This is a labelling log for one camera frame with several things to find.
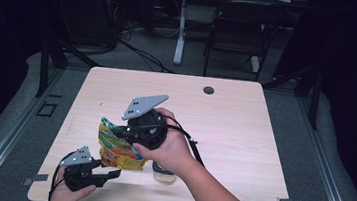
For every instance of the white desk leg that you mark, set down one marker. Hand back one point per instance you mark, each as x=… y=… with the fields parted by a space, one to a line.
x=180 y=40

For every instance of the person's left hand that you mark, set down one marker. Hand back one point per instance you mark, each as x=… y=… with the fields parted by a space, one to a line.
x=64 y=195

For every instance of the yellow green spouted food pouch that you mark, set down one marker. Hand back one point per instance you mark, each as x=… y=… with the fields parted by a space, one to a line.
x=117 y=152

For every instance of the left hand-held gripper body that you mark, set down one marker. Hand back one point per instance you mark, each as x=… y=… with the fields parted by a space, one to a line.
x=79 y=177

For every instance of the black folding chair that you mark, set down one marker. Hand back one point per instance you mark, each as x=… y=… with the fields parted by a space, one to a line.
x=240 y=33

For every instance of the person's right hand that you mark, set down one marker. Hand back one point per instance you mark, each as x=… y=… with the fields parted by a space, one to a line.
x=174 y=150

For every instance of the metal floor rail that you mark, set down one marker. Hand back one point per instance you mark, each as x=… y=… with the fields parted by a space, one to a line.
x=12 y=131
x=326 y=169

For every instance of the short white desk foot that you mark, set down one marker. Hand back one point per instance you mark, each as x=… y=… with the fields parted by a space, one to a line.
x=255 y=64

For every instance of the black metal stand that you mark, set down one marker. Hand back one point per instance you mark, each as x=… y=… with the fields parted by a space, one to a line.
x=315 y=101
x=44 y=66

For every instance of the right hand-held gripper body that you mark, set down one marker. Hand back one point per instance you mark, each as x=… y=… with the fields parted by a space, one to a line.
x=149 y=131

